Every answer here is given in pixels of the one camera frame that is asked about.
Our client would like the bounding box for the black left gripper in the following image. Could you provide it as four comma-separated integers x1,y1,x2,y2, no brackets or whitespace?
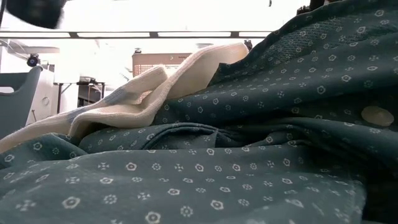
6,0,67,29

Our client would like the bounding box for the cream knit sock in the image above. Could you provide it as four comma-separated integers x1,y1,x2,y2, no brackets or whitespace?
0,42,249,153

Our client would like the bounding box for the green flower-patterned cloth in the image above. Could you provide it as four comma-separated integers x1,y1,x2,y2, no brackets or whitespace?
0,0,398,224

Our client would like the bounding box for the black-legged background table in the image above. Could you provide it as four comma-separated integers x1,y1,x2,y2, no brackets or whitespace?
54,81,106,114

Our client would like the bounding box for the teal plastic bin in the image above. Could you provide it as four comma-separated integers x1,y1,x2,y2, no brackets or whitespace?
0,65,44,139

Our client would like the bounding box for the white perforated plastic basket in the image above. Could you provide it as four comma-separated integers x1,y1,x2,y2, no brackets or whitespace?
132,52,193,104

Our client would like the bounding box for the small black camera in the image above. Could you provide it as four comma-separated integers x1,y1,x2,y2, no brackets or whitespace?
27,54,40,68

